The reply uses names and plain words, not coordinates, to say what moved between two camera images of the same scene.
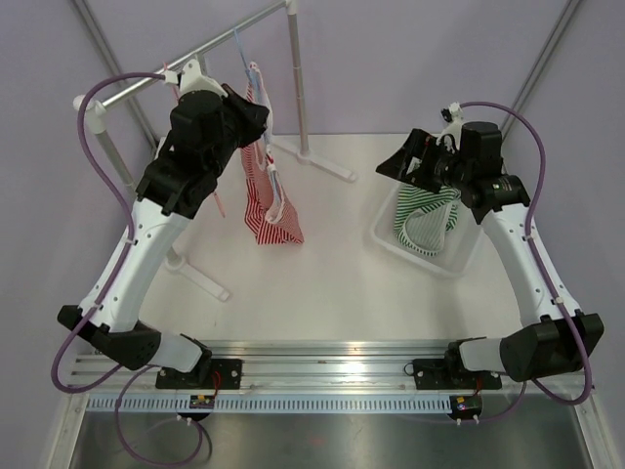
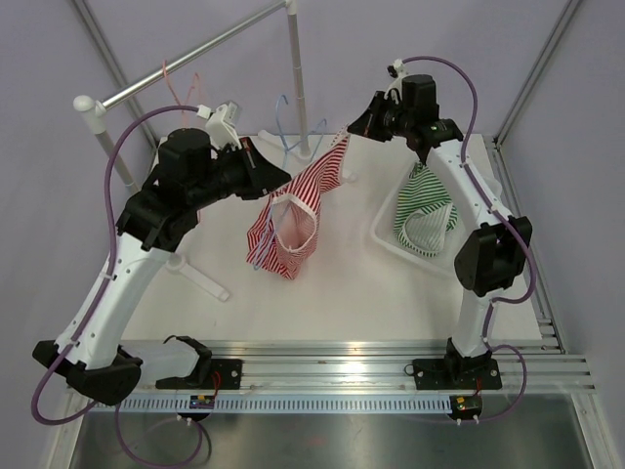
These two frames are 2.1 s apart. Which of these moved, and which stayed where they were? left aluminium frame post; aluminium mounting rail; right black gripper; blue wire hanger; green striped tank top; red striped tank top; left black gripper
Moved: red striped tank top; right black gripper; blue wire hanger; left black gripper
Stayed: aluminium mounting rail; left aluminium frame post; green striped tank top
